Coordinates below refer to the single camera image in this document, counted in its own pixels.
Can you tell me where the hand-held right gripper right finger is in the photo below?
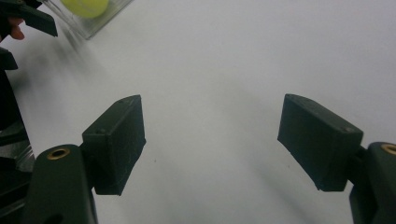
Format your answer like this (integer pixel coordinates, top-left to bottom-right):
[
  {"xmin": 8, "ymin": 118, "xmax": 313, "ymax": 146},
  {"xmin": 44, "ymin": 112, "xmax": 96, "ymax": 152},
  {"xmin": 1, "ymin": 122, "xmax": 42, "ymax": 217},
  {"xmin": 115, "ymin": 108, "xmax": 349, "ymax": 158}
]
[{"xmin": 277, "ymin": 93, "xmax": 364, "ymax": 192}]

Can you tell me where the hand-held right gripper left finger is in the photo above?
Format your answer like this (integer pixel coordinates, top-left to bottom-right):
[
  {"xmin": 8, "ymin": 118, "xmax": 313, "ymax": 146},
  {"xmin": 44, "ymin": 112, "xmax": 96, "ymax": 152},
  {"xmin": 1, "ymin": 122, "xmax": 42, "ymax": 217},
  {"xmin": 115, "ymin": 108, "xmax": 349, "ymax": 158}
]
[{"xmin": 81, "ymin": 94, "xmax": 147, "ymax": 196}]

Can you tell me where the yellow tennis ball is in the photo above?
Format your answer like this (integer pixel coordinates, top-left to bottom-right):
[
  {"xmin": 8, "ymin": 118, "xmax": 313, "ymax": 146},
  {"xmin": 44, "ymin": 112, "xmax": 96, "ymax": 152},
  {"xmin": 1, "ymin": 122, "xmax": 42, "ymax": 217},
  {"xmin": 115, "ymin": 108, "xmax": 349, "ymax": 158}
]
[{"xmin": 60, "ymin": 0, "xmax": 110, "ymax": 19}]

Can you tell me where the clear plastic tray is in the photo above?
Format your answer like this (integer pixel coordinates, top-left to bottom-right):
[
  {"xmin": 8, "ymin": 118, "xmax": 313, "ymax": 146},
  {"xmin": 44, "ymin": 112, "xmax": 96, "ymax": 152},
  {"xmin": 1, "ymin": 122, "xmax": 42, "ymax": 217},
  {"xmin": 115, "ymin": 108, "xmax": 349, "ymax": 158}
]
[{"xmin": 41, "ymin": 0, "xmax": 134, "ymax": 40}]

